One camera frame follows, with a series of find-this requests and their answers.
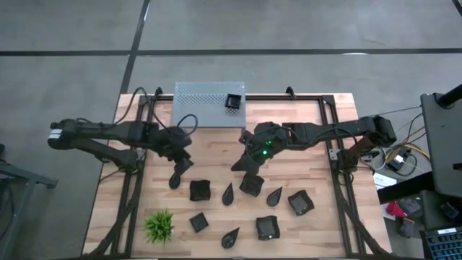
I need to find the black cart base bar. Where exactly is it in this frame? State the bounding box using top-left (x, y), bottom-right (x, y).
top-left (377, 171), bottom-right (434, 204)

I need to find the grey perforated metal shelf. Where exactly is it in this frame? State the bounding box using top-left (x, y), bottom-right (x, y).
top-left (172, 81), bottom-right (248, 129)

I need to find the red soft object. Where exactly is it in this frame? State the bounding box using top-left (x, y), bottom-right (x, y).
top-left (385, 201), bottom-right (408, 220)

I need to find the white paper sheet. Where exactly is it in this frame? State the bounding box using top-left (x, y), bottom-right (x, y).
top-left (372, 172), bottom-right (397, 191)

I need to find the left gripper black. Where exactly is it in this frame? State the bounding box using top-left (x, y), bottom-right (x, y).
top-left (157, 126), bottom-right (195, 191)

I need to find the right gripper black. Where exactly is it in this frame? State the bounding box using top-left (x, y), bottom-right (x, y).
top-left (230, 121), bottom-right (289, 175)

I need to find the small green artificial plant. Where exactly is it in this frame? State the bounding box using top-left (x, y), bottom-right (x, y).
top-left (142, 208), bottom-right (175, 246)

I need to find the teardrop shaped black plate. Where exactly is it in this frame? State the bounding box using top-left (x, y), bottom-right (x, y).
top-left (220, 227), bottom-right (240, 250)
top-left (266, 186), bottom-right (284, 208)
top-left (221, 182), bottom-right (235, 207)

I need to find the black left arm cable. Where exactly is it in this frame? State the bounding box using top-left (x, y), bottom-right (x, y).
top-left (114, 86), bottom-right (199, 138)

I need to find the grey metal stand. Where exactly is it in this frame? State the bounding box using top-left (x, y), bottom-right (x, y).
top-left (0, 143), bottom-right (59, 260)

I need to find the yellow cable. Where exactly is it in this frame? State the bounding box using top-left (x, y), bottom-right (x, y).
top-left (383, 143), bottom-right (431, 163)

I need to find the black vertical pole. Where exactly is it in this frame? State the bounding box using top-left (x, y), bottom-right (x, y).
top-left (435, 83), bottom-right (462, 108)

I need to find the black backlit keyboard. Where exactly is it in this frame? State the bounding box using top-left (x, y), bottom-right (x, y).
top-left (424, 226), bottom-right (462, 260)

